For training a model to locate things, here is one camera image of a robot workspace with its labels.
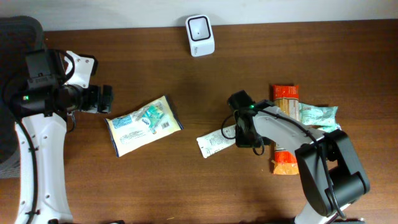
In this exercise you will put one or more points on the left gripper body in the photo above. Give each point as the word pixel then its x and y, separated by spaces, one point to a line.
pixel 89 98

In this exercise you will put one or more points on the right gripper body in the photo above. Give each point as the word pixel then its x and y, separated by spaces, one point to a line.
pixel 247 139

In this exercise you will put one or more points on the white shampoo tube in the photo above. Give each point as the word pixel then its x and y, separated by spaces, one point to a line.
pixel 216 141

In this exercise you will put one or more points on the cream snack bag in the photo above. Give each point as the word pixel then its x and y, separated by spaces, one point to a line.
pixel 128 132

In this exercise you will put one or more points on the orange spaghetti packet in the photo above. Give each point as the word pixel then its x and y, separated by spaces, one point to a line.
pixel 287 99

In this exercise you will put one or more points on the teal wet wipes pack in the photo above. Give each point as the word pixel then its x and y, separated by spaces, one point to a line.
pixel 323 117

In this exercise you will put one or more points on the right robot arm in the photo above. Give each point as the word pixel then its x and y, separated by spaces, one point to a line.
pixel 332 176

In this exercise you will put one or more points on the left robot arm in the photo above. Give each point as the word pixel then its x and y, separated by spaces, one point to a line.
pixel 58 85

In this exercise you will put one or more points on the white barcode scanner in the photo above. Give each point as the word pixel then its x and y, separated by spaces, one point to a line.
pixel 200 35

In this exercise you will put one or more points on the grey plastic basket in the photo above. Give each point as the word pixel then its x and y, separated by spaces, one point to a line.
pixel 19 35

